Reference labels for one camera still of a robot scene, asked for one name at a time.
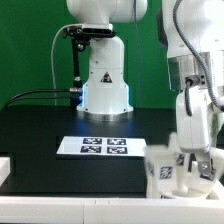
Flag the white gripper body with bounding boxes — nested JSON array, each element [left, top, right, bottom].
[[176, 88, 211, 153]]

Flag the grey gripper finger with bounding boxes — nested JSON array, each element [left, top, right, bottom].
[[196, 152, 216, 181]]

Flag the white round stool seat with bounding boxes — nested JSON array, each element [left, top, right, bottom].
[[146, 180, 214, 199]]

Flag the white marker sheet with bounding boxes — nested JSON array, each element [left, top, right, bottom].
[[57, 136, 146, 157]]

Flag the black camera stand pole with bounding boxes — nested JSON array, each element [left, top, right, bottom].
[[70, 38, 90, 108]]

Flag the black camera on stand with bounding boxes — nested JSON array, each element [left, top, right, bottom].
[[62, 24, 116, 39]]

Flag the grey camera cable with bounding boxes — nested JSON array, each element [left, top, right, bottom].
[[50, 23, 80, 107]]

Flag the black base cables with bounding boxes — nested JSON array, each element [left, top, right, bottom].
[[2, 87, 83, 110]]

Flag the white left rail block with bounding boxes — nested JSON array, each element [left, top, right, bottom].
[[0, 157, 10, 186]]

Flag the white front rail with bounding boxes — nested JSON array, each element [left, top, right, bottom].
[[0, 197, 224, 224]]

